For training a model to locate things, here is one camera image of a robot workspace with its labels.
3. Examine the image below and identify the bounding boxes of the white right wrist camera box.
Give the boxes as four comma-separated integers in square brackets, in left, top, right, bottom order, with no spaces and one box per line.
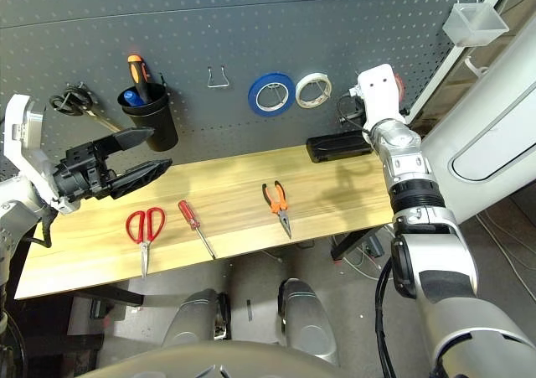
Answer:
[354,63,407,132]

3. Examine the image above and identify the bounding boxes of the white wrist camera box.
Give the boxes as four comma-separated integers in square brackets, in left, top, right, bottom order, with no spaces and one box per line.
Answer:
[3,94,59,211]
[354,63,407,132]

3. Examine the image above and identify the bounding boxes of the black power adapter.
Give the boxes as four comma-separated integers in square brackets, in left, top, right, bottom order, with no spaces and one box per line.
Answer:
[364,234,385,258]

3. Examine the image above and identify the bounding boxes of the grey robot torso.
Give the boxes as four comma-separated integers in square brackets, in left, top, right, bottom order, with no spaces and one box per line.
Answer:
[75,339,348,378]

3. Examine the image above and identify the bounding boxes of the blue tape roll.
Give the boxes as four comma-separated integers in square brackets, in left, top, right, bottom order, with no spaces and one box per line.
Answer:
[247,71,296,117]

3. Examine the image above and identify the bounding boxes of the metal wire pliers holder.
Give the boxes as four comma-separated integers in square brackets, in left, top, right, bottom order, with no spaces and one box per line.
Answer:
[206,64,230,89]

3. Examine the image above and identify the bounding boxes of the white floor cable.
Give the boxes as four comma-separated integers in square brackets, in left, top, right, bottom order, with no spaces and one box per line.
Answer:
[347,243,394,281]
[477,210,536,278]

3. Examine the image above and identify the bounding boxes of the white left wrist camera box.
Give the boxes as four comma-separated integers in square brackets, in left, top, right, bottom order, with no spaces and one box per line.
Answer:
[3,94,59,211]

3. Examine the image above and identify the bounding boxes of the orange black pliers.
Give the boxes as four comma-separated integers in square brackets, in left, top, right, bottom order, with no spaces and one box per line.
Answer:
[261,179,293,240]

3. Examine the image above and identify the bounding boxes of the red handled scissors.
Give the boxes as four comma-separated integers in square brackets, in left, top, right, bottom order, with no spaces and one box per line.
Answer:
[125,206,167,278]

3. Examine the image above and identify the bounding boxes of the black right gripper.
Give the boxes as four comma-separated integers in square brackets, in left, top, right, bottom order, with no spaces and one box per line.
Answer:
[338,94,365,127]

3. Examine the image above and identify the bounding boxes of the white pegboard frame post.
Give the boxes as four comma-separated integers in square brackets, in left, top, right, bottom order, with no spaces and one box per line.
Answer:
[408,0,516,122]

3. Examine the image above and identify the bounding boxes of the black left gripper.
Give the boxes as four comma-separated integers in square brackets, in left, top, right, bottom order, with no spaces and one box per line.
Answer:
[54,127,173,203]

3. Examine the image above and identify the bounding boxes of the black table leg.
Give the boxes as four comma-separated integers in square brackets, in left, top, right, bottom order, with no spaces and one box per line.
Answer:
[330,229,378,261]
[73,287,146,306]

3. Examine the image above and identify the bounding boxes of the orange black screwdriver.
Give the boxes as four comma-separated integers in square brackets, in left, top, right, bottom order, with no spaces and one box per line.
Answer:
[126,54,151,105]

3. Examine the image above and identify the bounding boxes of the dark grey pegboard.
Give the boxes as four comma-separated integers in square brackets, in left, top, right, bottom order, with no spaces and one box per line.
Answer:
[0,0,502,178]

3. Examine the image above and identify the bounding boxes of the white plastic hook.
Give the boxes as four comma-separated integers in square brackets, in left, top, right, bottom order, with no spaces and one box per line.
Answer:
[463,56,490,77]

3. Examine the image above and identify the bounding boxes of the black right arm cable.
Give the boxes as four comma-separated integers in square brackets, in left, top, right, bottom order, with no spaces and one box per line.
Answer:
[374,260,399,378]

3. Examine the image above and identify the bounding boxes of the black plastic cup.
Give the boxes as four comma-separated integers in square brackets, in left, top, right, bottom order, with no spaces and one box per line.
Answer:
[116,82,180,153]

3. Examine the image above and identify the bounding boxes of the red handled screwdriver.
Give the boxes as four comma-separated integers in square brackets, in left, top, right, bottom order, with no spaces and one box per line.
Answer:
[178,199,218,261]

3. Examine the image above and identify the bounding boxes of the black handled scissors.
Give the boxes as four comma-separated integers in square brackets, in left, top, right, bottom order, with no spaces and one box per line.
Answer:
[49,82,126,134]

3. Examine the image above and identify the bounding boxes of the black rectangular case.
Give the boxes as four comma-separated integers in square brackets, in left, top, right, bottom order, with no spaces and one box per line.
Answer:
[305,132,374,164]

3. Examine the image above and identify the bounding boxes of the silver robot right leg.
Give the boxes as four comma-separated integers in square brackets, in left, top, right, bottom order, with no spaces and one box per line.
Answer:
[278,277,339,366]

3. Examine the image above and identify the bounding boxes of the white tape roll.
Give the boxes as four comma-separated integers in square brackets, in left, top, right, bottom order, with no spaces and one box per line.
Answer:
[294,72,333,110]

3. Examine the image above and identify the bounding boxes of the translucent plastic bin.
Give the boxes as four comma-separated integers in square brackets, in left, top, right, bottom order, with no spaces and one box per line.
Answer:
[442,3,510,48]

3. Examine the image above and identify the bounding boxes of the silver robot left leg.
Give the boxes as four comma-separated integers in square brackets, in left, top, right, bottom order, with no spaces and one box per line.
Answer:
[161,288,231,350]

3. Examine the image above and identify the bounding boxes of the silver robot leg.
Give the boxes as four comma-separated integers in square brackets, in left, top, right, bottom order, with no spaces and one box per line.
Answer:
[278,277,339,366]
[161,288,231,350]

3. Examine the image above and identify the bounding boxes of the black left camera cable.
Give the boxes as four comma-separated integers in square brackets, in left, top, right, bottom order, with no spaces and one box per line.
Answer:
[24,214,55,249]

